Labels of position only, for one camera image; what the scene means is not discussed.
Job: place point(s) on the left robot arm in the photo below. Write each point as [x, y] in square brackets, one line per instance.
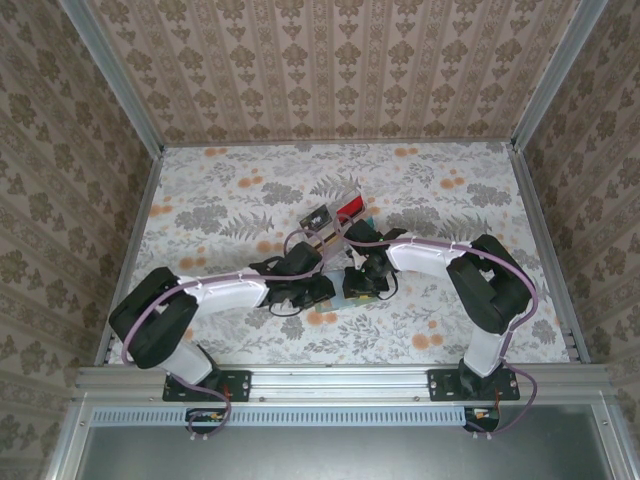
[225, 295]

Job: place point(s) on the teal credit card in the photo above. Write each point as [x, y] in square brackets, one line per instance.
[370, 221]

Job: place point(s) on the aluminium corner post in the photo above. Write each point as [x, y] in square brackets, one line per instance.
[556, 75]
[119, 80]

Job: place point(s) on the black credit card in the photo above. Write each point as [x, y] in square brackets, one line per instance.
[315, 218]

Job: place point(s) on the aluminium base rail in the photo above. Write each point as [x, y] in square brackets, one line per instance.
[340, 382]

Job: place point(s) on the aluminium frame bar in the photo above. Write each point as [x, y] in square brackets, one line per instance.
[605, 440]
[70, 445]

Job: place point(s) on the aluminium side rail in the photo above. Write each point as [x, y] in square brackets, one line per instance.
[540, 225]
[141, 210]

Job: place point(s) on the grey metal panel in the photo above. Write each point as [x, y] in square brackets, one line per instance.
[340, 455]

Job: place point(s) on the thin aluminium rail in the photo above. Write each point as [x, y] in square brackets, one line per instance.
[340, 144]

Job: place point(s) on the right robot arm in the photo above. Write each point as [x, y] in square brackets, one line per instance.
[425, 257]

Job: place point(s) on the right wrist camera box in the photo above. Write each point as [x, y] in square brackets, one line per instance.
[357, 257]

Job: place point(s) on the red credit card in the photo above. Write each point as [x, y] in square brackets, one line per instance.
[351, 206]

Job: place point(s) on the clear acrylic card stand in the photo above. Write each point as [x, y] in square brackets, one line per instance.
[352, 192]

